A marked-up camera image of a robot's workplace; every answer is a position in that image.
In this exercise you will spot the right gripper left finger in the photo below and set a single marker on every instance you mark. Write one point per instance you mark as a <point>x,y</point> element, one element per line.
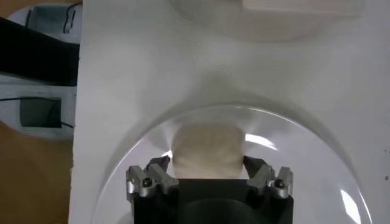
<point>152,178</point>

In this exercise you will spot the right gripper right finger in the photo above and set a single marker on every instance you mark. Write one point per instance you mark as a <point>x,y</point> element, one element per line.
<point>268,176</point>

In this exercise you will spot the white steamed baozi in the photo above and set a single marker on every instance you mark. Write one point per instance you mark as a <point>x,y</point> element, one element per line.
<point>208,149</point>

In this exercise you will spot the round white plate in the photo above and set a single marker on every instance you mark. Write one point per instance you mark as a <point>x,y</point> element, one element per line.
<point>304,170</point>

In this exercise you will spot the cream electric cooker pot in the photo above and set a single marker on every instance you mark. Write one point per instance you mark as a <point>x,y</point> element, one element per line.
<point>274,24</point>

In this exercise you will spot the black robot body panel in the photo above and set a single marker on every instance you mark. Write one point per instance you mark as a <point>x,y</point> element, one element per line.
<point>36,54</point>

